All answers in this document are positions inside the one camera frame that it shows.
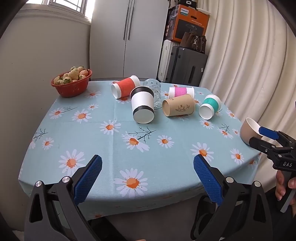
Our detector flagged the beige ceramic cup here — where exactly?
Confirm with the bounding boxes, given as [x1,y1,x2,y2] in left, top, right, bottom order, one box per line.
[240,118,263,145]

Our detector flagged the brown kraft paper cup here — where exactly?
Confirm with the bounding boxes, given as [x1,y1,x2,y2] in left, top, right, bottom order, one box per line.
[162,94,195,117]

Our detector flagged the teal sleeve paper cup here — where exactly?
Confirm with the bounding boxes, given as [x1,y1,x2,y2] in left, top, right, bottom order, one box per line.
[199,94,222,120]

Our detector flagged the pink sleeve paper cup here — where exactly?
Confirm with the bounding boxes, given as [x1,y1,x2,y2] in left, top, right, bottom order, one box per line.
[168,87,195,98]

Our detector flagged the black banded white cup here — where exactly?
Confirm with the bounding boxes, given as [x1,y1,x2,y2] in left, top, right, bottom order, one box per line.
[130,86,154,124]

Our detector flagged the red sleeve paper cup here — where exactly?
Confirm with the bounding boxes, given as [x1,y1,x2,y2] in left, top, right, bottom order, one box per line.
[111,75,140,99]

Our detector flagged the person's right hand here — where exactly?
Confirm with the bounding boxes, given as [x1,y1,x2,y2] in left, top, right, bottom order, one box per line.
[275,170,296,207]

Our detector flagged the cream curtain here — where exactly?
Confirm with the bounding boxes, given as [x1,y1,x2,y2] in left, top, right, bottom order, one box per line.
[199,0,296,193]

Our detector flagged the daisy print blue tablecloth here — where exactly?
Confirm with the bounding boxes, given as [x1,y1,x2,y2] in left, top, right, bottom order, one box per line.
[18,81,261,219]

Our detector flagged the dark grey suitcase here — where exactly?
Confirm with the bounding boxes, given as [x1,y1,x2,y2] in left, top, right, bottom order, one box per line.
[165,46,208,87]

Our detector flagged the brown leather bag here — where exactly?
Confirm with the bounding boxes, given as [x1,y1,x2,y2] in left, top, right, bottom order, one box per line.
[180,32,207,54]

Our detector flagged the clear glass tumbler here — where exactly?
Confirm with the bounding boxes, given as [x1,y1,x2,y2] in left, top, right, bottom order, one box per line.
[143,78,161,109]

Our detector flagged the red colander bowl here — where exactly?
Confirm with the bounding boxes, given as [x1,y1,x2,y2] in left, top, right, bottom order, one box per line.
[51,69,92,98]

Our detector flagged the orange black cardboard box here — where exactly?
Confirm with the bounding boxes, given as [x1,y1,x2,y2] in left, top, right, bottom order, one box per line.
[164,4,210,43]

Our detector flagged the white wardrobe cabinet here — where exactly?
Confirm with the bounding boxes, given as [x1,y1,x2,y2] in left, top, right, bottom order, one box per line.
[89,0,169,79]

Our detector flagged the window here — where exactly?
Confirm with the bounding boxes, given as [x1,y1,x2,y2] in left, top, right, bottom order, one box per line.
[25,0,96,23]

